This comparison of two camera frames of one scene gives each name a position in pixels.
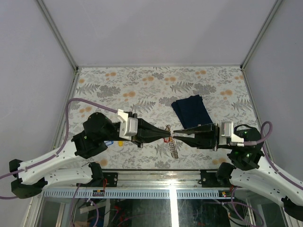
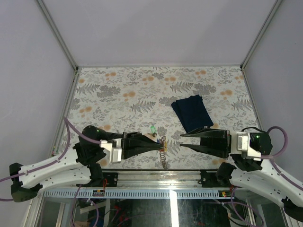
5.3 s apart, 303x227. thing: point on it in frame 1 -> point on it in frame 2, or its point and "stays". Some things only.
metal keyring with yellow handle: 172,144 -> 163,152
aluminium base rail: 172,179 stays
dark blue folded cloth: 192,111 stays
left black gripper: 148,133 -> 135,144
